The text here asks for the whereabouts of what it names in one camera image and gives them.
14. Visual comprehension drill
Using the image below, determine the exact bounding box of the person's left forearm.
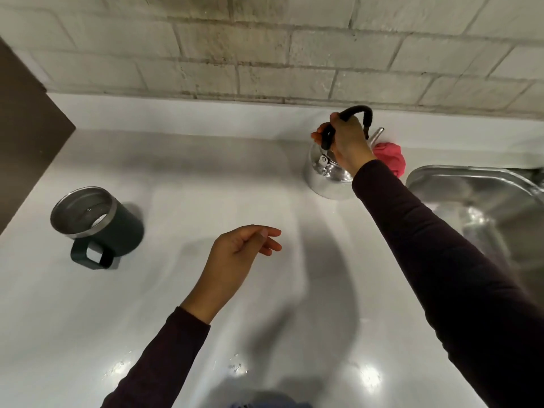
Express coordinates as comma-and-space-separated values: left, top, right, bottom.
101, 307, 211, 408

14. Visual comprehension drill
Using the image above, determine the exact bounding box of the person's right forearm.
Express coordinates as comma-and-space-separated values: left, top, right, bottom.
351, 160, 544, 408

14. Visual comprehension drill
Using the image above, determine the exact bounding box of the dark brown cabinet panel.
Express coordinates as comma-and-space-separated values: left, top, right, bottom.
0, 37, 77, 235

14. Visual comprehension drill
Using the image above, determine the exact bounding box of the silver kettle with black handle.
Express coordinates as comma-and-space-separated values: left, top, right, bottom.
303, 105, 385, 201

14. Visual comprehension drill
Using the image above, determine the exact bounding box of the dark green metal mug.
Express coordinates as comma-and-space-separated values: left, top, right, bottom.
50, 186, 145, 271

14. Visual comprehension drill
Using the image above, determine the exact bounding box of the person's right hand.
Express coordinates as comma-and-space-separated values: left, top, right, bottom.
311, 112, 377, 177

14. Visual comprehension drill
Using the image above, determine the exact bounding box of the pink cloth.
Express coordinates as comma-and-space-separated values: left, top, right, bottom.
373, 142, 406, 179

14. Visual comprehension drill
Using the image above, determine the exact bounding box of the stainless steel sink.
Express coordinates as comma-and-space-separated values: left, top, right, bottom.
405, 165, 544, 294

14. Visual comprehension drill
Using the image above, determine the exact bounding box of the person's left hand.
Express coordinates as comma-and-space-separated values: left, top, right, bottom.
180, 225, 282, 324

